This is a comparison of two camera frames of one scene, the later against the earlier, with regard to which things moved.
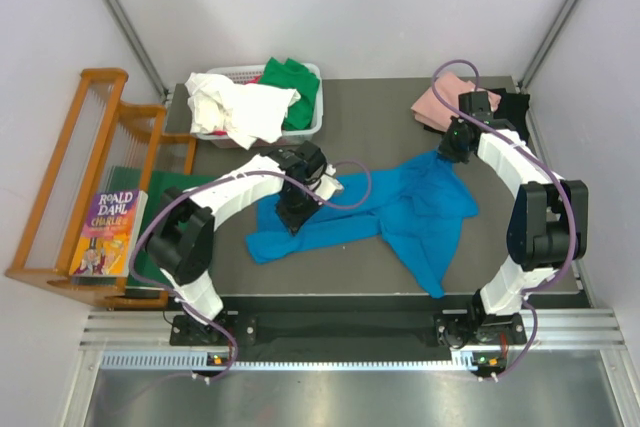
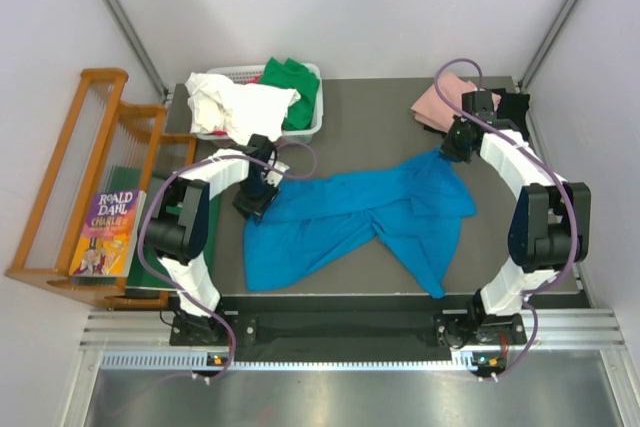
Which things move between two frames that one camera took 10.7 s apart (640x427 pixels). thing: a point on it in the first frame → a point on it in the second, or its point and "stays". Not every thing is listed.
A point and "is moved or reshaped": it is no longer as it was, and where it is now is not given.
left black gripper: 291,217 → 252,202
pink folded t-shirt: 431,115 stays
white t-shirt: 246,113 stays
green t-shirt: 293,74 stays
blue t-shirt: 415,208 is moved or reshaped
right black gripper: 446,150 stays
